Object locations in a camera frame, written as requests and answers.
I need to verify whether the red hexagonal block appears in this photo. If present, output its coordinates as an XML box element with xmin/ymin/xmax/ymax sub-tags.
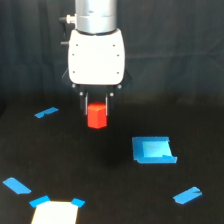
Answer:
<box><xmin>87</xmin><ymin>102</ymin><xmax>107</xmax><ymax>129</ymax></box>

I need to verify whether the blue tape strip far left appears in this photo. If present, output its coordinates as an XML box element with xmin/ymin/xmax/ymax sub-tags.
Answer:
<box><xmin>34</xmin><ymin>107</ymin><xmax>59</xmax><ymax>119</ymax></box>

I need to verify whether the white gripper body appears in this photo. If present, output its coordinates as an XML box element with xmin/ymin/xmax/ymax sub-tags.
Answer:
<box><xmin>62</xmin><ymin>29</ymin><xmax>131</xmax><ymax>89</ymax></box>

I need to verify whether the blue tape strip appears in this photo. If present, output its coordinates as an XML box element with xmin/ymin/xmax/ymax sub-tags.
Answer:
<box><xmin>173</xmin><ymin>187</ymin><xmax>202</xmax><ymax>205</ymax></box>
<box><xmin>34</xmin><ymin>107</ymin><xmax>59</xmax><ymax>119</ymax></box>
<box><xmin>3</xmin><ymin>177</ymin><xmax>31</xmax><ymax>194</ymax></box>

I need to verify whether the blue tape on paper right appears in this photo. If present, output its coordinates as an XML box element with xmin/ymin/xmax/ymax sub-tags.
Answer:
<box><xmin>71</xmin><ymin>198</ymin><xmax>85</xmax><ymax>208</ymax></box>

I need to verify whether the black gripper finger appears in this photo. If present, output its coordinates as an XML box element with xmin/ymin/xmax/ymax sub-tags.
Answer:
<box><xmin>105</xmin><ymin>91</ymin><xmax>115</xmax><ymax>116</ymax></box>
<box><xmin>79</xmin><ymin>91</ymin><xmax>88</xmax><ymax>115</ymax></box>

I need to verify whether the blue tape strip near left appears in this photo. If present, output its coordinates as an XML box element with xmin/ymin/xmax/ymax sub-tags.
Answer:
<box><xmin>3</xmin><ymin>177</ymin><xmax>31</xmax><ymax>194</ymax></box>

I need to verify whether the white paper sheet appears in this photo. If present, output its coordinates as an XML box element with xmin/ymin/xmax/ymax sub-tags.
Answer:
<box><xmin>31</xmin><ymin>201</ymin><xmax>78</xmax><ymax>224</ymax></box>

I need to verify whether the blue tape on paper left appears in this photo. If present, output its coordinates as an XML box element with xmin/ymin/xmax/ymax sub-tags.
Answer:
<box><xmin>29</xmin><ymin>195</ymin><xmax>50</xmax><ymax>208</ymax></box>

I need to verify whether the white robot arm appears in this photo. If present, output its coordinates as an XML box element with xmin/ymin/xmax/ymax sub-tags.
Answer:
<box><xmin>59</xmin><ymin>0</ymin><xmax>125</xmax><ymax>115</ymax></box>

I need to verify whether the blue tape on paper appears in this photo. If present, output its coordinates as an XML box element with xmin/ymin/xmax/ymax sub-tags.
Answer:
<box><xmin>71</xmin><ymin>198</ymin><xmax>85</xmax><ymax>208</ymax></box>
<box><xmin>29</xmin><ymin>195</ymin><xmax>50</xmax><ymax>208</ymax></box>

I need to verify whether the blue tape strip near right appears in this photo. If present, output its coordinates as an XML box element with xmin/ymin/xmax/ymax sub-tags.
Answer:
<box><xmin>173</xmin><ymin>187</ymin><xmax>202</xmax><ymax>205</ymax></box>

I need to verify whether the blue tape square marker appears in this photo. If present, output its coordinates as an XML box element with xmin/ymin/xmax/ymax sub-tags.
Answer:
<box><xmin>132</xmin><ymin>137</ymin><xmax>177</xmax><ymax>164</ymax></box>

